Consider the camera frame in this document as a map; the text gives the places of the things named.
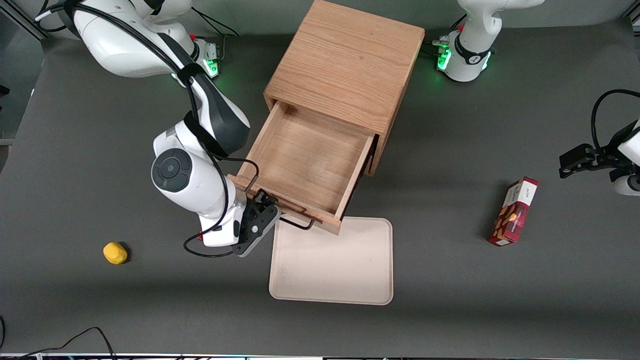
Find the oak wooden drawer cabinet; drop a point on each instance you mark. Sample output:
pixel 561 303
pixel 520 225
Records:
pixel 350 60

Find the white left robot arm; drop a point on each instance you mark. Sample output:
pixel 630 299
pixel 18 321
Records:
pixel 475 30

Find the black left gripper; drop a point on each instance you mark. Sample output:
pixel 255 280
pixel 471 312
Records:
pixel 606 153

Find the yellow lemon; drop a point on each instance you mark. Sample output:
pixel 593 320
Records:
pixel 115 253

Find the red cookie box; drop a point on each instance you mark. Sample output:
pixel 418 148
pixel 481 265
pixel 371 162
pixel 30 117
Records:
pixel 515 212

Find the grey aluminium frame rail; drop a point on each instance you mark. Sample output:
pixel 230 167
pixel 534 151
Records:
pixel 20 22

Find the beige plastic tray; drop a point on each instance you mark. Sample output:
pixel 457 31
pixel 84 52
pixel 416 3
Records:
pixel 330 270

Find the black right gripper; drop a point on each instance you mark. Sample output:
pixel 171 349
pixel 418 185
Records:
pixel 263 199

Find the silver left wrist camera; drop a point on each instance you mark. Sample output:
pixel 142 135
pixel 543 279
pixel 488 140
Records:
pixel 627 186

